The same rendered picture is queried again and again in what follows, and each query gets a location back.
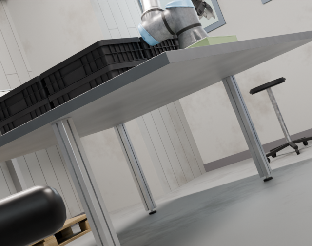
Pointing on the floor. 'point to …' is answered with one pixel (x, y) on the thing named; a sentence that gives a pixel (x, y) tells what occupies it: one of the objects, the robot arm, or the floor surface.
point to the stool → (280, 119)
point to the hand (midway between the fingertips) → (210, 15)
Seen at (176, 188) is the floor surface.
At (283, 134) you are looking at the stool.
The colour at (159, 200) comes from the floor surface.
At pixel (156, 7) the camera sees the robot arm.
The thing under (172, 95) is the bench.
